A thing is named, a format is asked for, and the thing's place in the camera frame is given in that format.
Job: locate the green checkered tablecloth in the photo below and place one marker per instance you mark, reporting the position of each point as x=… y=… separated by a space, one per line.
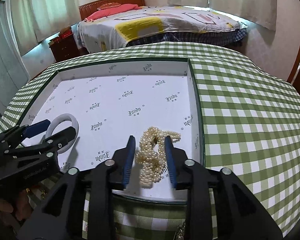
x=251 y=119

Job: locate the frosted glass wardrobe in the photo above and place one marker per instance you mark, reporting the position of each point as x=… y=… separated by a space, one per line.
x=13 y=74

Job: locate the red boxes on nightstand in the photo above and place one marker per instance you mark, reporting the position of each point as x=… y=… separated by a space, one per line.
x=62 y=33

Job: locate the pale jade bangle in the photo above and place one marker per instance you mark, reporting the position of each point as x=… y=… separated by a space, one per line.
x=67 y=127

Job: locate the left white curtain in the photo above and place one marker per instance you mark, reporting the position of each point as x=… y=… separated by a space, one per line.
x=35 y=20

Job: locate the wooden headboard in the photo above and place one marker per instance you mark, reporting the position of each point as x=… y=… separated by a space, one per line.
x=89 y=8

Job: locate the dark wooden nightstand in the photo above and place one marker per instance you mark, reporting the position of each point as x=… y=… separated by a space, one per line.
x=64 y=47

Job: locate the silver rhinestone hair clip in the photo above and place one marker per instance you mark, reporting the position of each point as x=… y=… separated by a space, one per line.
x=179 y=234

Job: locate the green jewelry tray box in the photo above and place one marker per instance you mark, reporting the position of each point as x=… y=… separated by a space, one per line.
x=114 y=100

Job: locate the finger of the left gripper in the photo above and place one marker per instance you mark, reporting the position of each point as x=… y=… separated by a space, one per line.
x=48 y=145
x=14 y=136

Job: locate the pink pillow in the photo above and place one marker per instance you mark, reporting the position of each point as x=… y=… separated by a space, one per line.
x=111 y=11

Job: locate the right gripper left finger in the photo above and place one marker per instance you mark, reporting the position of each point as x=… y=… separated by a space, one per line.
x=60 y=215

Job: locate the person's left hand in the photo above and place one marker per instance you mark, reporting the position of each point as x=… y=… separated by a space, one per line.
x=11 y=215

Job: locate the red patterned cushion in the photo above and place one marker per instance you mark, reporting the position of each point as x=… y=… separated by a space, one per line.
x=109 y=6

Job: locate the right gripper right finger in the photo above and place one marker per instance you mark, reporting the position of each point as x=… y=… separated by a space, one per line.
x=239 y=214

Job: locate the bed with patterned sheet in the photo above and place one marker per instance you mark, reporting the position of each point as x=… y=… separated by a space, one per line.
x=155 y=24

